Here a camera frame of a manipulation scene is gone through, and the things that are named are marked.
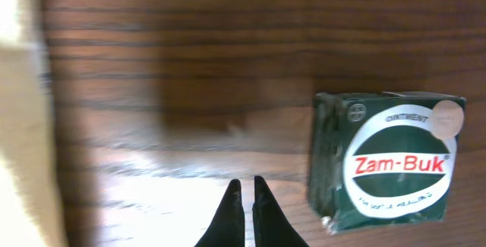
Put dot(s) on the green Zam-Buk tin box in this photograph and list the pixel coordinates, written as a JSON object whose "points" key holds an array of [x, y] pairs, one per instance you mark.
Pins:
{"points": [[383, 159]]}

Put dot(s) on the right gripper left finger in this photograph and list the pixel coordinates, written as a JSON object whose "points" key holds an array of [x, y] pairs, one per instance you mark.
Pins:
{"points": [[227, 228]]}

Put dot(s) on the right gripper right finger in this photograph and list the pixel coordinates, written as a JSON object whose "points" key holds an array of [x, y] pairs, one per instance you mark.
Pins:
{"points": [[271, 227]]}

